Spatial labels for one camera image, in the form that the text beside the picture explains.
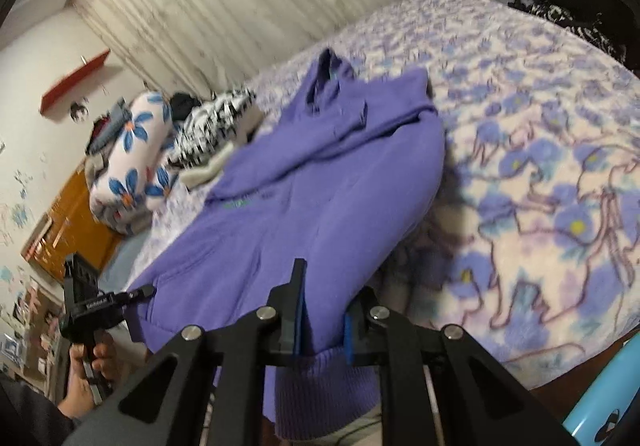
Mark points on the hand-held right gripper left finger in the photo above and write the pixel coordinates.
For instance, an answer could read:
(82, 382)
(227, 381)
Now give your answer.
(298, 321)

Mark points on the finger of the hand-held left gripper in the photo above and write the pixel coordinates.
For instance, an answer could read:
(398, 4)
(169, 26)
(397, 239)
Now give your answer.
(132, 298)

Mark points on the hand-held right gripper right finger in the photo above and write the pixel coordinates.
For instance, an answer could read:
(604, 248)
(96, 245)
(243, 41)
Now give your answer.
(352, 336)

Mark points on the purple zip hoodie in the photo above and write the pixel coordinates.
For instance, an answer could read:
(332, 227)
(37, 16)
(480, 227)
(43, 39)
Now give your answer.
(325, 201)

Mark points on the black white printed cloth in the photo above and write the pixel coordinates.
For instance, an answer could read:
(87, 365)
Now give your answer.
(210, 126)

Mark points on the person's left forearm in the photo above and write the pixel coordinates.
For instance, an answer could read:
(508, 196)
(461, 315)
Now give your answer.
(30, 416)

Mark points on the grey clothes pile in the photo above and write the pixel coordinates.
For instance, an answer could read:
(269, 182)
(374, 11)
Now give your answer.
(105, 131)

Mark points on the person's left hand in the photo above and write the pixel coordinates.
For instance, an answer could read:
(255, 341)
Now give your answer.
(80, 391)

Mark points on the light blue bed sheet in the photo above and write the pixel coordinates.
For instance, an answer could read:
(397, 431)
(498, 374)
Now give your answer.
(125, 261)

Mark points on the wooden headboard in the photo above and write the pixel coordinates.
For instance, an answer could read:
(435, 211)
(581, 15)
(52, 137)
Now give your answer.
(75, 221)

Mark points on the rolled blue flower blanket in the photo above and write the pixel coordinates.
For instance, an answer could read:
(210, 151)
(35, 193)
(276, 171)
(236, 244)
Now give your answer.
(135, 166)

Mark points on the cream folded cloth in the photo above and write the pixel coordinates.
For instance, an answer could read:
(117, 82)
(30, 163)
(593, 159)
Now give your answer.
(200, 173)

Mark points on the dark cloth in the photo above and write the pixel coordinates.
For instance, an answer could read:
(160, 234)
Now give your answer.
(184, 105)

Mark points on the purple floral bed blanket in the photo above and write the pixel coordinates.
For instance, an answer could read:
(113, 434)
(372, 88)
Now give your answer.
(525, 151)

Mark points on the light blue plastic object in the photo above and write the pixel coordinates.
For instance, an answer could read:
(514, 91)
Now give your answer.
(605, 401)

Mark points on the black speckled cloth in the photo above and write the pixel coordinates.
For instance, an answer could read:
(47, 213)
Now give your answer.
(565, 11)

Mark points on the face wall sticker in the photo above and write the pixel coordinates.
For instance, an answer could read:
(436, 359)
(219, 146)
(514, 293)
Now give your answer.
(79, 112)

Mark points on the red wall shelf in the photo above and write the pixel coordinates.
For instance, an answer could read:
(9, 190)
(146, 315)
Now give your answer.
(75, 81)

